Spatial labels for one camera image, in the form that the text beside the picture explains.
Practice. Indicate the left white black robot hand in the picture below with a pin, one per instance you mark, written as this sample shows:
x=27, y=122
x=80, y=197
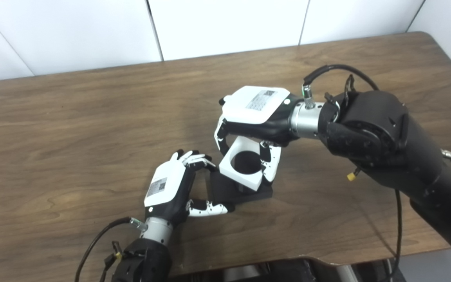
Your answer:
x=166, y=184

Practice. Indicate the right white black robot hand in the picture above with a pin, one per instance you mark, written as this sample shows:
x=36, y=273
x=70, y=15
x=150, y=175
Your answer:
x=257, y=105

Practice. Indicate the black peg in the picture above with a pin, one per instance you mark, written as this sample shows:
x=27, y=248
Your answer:
x=225, y=192

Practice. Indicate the white square piece with hole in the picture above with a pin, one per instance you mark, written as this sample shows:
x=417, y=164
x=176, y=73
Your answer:
x=245, y=181

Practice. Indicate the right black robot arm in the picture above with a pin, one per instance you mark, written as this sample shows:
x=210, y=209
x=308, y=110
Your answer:
x=386, y=129

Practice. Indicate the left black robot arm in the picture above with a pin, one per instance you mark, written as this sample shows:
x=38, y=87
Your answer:
x=143, y=262

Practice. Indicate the dark robot lower body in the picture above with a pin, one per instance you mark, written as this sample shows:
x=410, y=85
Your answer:
x=288, y=272

